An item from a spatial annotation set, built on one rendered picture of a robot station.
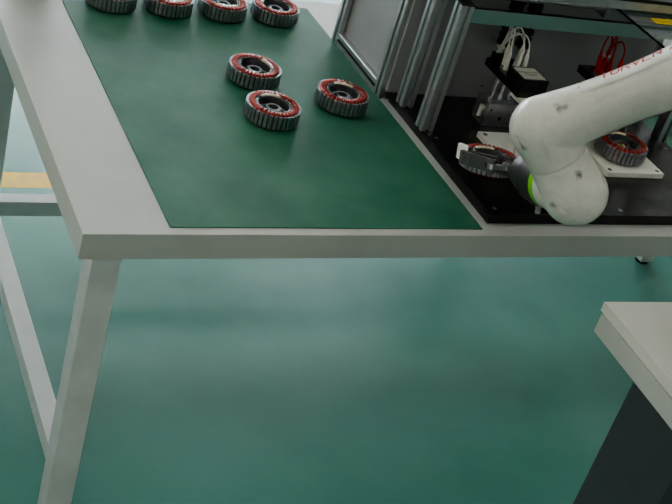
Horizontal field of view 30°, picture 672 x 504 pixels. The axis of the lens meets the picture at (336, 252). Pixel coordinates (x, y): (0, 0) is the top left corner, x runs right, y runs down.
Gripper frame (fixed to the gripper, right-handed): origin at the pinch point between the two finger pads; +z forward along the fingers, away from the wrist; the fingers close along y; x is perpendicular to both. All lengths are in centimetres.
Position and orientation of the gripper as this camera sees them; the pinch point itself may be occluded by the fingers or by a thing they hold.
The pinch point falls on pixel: (490, 154)
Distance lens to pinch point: 243.3
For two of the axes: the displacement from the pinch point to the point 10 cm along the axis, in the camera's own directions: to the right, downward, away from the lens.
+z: -2.9, -2.6, 9.2
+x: 1.4, -9.6, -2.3
